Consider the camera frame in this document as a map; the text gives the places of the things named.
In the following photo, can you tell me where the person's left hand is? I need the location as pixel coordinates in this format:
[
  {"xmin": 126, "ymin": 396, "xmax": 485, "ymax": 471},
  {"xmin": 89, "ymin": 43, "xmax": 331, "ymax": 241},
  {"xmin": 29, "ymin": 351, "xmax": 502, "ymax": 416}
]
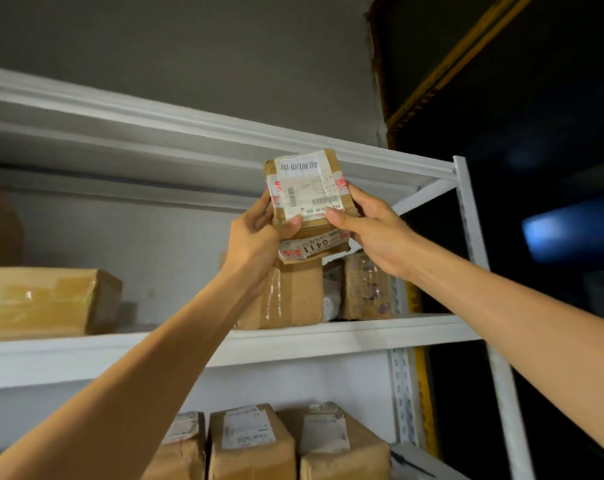
[{"xmin": 221, "ymin": 189, "xmax": 304, "ymax": 291}]

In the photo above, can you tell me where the person's right hand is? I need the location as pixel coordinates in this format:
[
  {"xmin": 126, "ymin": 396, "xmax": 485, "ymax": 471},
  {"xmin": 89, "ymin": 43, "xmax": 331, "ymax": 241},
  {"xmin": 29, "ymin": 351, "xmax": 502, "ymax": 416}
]
[{"xmin": 324, "ymin": 183, "xmax": 424, "ymax": 281}]

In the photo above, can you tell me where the plain tall brown box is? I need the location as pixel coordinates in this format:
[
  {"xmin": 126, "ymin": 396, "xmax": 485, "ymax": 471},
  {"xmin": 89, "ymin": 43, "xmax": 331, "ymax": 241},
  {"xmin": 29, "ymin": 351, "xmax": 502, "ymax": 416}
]
[{"xmin": 221, "ymin": 252, "xmax": 325, "ymax": 331}]

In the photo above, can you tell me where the small box white red label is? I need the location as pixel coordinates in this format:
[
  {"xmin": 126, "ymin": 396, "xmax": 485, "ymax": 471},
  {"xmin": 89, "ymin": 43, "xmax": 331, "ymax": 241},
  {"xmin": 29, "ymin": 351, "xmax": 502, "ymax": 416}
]
[{"xmin": 263, "ymin": 148, "xmax": 360, "ymax": 265}]

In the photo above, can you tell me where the white metal shelf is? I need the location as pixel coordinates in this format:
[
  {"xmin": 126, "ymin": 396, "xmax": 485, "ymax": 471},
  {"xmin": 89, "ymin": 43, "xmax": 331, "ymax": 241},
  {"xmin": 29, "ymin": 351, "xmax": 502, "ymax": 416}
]
[{"xmin": 0, "ymin": 64, "xmax": 535, "ymax": 480}]

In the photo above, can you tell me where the small taped box 0461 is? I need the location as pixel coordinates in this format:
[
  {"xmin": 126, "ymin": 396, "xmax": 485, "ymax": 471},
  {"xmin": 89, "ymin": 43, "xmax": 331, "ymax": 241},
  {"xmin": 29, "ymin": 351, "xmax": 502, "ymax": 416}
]
[{"xmin": 0, "ymin": 267, "xmax": 124, "ymax": 341}]

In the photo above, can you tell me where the person's right forearm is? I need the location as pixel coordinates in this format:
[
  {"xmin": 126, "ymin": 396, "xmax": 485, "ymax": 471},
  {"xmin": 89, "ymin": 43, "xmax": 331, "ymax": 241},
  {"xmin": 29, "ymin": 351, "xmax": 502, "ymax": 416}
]
[{"xmin": 401, "ymin": 234, "xmax": 604, "ymax": 463}]

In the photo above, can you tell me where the person's left forearm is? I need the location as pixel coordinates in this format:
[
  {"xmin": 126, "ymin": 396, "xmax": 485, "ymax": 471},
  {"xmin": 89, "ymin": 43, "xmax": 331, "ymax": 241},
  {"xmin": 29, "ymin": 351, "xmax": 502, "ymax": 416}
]
[{"xmin": 0, "ymin": 264, "xmax": 263, "ymax": 480}]

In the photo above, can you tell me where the small dark taped box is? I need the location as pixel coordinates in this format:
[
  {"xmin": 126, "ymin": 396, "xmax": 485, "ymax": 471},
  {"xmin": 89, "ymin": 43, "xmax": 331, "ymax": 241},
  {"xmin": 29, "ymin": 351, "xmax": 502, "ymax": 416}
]
[{"xmin": 339, "ymin": 250, "xmax": 395, "ymax": 321}]

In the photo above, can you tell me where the box with handwritten label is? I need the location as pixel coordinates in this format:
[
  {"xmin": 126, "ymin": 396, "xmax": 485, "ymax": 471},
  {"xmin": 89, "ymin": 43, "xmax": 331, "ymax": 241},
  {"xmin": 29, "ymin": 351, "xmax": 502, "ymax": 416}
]
[{"xmin": 207, "ymin": 403, "xmax": 298, "ymax": 480}]

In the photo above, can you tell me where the cardboard box with black handwriting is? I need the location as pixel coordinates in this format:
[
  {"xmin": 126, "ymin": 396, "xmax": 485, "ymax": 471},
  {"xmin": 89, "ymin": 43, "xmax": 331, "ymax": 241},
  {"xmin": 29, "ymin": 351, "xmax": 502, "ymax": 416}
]
[{"xmin": 141, "ymin": 412, "xmax": 207, "ymax": 480}]

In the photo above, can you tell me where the large dusty cardboard box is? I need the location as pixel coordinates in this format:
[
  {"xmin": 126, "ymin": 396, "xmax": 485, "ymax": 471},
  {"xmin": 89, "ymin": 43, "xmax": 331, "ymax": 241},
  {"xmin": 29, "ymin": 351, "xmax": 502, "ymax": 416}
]
[{"xmin": 277, "ymin": 402, "xmax": 392, "ymax": 480}]

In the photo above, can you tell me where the yellow sticker strip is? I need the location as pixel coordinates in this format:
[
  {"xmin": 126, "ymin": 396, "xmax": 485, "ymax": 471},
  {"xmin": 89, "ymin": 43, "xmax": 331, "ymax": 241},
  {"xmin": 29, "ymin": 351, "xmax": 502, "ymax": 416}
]
[{"xmin": 406, "ymin": 282, "xmax": 440, "ymax": 458}]

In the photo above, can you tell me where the yellow ceiling beam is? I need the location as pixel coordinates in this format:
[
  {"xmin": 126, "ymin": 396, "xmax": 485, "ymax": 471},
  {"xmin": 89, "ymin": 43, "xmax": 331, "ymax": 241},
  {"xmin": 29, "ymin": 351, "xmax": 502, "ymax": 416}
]
[{"xmin": 386, "ymin": 0, "xmax": 538, "ymax": 133}]

